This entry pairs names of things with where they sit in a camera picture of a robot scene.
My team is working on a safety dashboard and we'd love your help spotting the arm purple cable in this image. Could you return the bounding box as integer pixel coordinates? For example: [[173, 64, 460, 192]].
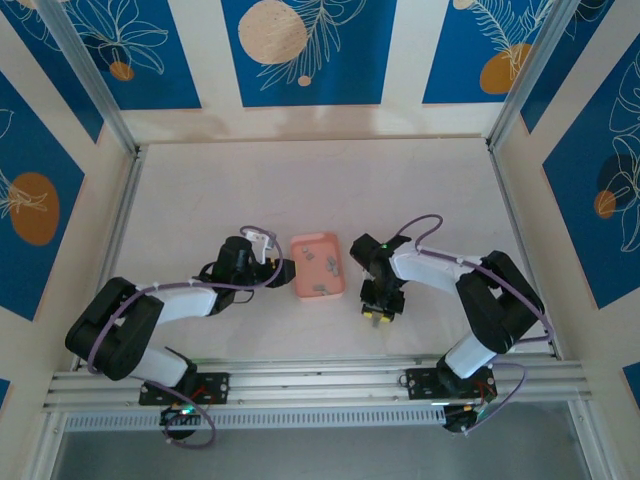
[[397, 213, 556, 436], [87, 225, 285, 451]]

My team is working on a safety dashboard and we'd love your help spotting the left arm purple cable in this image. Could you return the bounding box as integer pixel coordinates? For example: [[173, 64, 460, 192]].
[[87, 225, 285, 451]]

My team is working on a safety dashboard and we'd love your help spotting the black mount plate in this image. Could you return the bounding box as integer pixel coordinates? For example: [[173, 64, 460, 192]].
[[405, 367, 496, 401], [138, 372, 231, 406]]

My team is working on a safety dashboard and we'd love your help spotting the left black mount plate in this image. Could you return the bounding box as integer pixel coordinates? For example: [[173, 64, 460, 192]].
[[138, 372, 231, 406]]

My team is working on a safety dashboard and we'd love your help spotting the right aluminium side rail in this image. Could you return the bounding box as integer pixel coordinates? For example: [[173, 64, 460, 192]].
[[487, 142, 559, 359]]

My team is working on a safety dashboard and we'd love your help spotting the controller board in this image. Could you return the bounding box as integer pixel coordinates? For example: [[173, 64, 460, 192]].
[[442, 402, 501, 434], [158, 404, 211, 429]]

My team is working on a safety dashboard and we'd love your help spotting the right controller board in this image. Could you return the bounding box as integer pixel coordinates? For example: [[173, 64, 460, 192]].
[[442, 402, 501, 434]]

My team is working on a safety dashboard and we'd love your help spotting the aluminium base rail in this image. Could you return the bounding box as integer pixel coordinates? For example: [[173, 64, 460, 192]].
[[42, 352, 589, 416]]

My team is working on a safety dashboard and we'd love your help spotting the grey slotted cable duct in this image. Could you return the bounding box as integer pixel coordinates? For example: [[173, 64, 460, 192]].
[[63, 405, 447, 432]]

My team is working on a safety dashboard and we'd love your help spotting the left aluminium frame post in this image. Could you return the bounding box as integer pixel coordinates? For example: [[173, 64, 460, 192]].
[[35, 0, 147, 157]]

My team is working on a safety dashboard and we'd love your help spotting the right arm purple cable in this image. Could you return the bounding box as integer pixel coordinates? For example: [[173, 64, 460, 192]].
[[397, 213, 556, 436]]

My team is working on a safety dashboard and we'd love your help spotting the aluminium frame post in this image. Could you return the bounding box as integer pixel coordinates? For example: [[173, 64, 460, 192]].
[[35, 0, 147, 157], [485, 0, 581, 151]]

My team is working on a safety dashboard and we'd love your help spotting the aluminium side rail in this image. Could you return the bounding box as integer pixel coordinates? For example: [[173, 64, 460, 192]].
[[487, 142, 559, 359], [72, 144, 149, 371]]

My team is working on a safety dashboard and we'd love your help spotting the pink plastic tray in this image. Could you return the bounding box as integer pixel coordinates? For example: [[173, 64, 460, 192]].
[[289, 231, 349, 304]]

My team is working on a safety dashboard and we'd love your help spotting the left controller board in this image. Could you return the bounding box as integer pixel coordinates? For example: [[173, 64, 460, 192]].
[[158, 404, 211, 429]]

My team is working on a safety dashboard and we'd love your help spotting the left aluminium side rail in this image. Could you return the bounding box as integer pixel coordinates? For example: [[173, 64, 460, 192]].
[[72, 144, 149, 371]]

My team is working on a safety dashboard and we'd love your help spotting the right black mount plate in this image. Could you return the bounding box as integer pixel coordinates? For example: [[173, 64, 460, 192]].
[[405, 367, 496, 401]]

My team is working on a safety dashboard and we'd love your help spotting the right aluminium frame post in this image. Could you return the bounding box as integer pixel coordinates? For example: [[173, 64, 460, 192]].
[[485, 0, 581, 151]]

